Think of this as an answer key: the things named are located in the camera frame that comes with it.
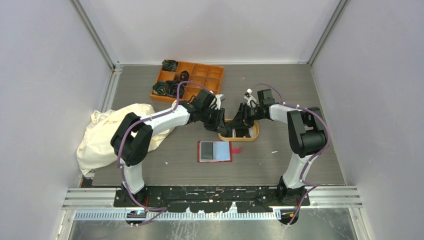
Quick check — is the dark rolled belt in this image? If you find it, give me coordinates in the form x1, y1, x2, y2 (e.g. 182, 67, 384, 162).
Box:
161, 59, 178, 72
174, 70, 190, 83

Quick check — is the green rolled belt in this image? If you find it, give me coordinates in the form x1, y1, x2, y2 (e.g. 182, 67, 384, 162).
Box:
152, 81, 167, 97

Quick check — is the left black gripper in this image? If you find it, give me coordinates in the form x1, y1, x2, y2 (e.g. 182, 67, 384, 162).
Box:
200, 106, 227, 135

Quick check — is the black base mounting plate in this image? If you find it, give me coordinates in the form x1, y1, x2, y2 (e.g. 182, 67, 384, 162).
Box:
134, 185, 310, 213

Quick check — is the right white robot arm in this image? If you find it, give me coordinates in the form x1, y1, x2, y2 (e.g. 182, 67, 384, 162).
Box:
225, 88, 331, 206

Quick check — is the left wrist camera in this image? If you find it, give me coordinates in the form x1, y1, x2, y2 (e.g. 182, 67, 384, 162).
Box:
209, 94, 225, 110

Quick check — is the orange compartment organizer tray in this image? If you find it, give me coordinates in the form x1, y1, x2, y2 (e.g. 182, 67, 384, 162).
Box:
150, 60, 225, 103

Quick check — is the dark rolled belt middle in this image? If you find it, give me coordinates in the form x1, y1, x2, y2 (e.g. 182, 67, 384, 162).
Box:
174, 70, 190, 83

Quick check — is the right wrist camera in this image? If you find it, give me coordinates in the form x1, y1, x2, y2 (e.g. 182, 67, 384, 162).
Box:
244, 88, 258, 107

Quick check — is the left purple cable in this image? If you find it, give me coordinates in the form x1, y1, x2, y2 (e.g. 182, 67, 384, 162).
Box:
116, 81, 213, 227

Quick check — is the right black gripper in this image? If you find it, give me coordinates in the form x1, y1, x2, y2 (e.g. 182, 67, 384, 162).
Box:
228, 102, 265, 130

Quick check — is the large black rolled belt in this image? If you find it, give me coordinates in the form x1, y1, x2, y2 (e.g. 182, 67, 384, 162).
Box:
164, 80, 187, 99

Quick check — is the red card holder wallet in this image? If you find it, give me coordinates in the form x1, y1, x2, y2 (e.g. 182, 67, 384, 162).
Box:
197, 141, 243, 163

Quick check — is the dark rolled belt top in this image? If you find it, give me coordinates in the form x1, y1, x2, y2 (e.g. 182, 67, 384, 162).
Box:
161, 59, 178, 72

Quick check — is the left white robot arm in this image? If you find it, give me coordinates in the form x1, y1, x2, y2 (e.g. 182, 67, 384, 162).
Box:
110, 89, 226, 209

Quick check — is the tan oval tray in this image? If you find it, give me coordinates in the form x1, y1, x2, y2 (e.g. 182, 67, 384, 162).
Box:
218, 118, 260, 142

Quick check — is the cream cloth bag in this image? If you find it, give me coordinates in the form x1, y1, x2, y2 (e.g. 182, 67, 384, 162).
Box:
76, 103, 155, 176

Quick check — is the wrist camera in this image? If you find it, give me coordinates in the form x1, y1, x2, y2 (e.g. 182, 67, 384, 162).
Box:
244, 88, 258, 107
209, 94, 225, 110

